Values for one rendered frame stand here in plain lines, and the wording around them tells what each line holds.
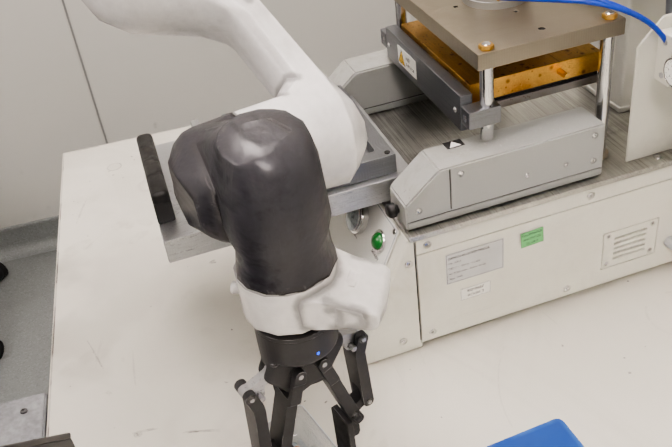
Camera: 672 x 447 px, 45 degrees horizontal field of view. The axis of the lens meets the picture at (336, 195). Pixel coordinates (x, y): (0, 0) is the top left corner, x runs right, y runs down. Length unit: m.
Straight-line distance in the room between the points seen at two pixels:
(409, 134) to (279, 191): 0.51
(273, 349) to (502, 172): 0.35
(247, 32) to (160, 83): 1.71
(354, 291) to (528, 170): 0.34
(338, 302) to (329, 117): 0.17
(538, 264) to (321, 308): 0.42
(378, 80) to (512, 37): 0.27
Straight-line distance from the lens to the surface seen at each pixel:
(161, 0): 0.80
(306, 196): 0.63
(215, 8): 0.80
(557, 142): 0.96
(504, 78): 0.96
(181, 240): 0.91
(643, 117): 1.03
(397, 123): 1.13
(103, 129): 2.55
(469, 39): 0.93
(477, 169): 0.92
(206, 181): 0.68
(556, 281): 1.07
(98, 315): 1.20
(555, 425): 0.96
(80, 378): 1.12
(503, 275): 1.02
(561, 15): 0.98
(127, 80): 2.48
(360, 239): 1.02
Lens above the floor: 1.49
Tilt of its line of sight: 34 degrees down
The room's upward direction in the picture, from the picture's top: 8 degrees counter-clockwise
